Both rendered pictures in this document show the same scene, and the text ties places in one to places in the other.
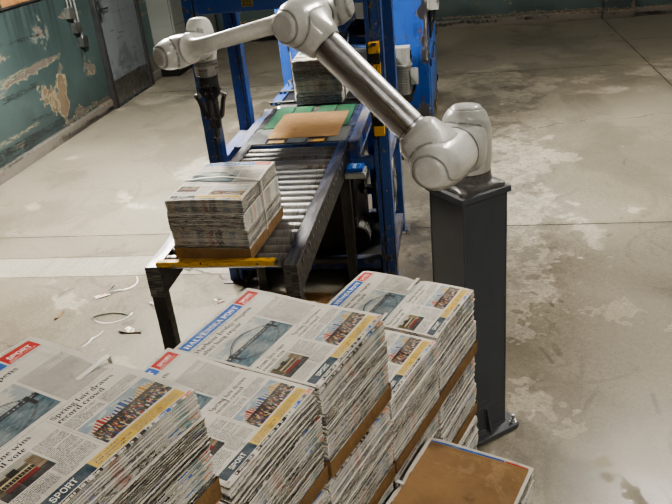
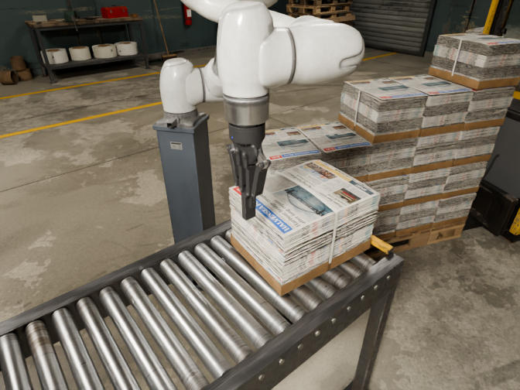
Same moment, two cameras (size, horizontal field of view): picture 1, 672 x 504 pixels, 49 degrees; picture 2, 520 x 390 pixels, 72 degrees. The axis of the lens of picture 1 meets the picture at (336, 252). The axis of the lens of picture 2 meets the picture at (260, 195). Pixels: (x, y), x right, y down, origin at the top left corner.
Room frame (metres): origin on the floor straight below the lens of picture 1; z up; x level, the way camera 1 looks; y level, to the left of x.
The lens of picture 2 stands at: (3.30, 0.87, 1.60)
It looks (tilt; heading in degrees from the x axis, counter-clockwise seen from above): 32 degrees down; 220
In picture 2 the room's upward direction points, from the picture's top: straight up
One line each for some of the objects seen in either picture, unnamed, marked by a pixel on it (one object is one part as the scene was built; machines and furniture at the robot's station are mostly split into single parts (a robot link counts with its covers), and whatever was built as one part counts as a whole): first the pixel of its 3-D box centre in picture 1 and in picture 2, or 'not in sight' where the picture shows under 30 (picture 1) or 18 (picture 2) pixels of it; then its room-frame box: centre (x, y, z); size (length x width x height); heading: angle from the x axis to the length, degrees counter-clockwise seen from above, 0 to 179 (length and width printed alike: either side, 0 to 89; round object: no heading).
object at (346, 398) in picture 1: (287, 377); (379, 109); (1.37, 0.14, 0.95); 0.38 x 0.29 x 0.23; 58
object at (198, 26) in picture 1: (199, 39); (251, 49); (2.77, 0.42, 1.48); 0.13 x 0.11 x 0.16; 148
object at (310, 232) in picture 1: (323, 204); (146, 275); (2.87, 0.03, 0.74); 1.34 x 0.05 x 0.12; 169
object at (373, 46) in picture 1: (376, 89); not in sight; (3.48, -0.28, 1.05); 0.05 x 0.05 x 0.45; 79
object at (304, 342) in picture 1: (278, 332); (384, 87); (1.37, 0.14, 1.06); 0.37 x 0.29 x 0.01; 58
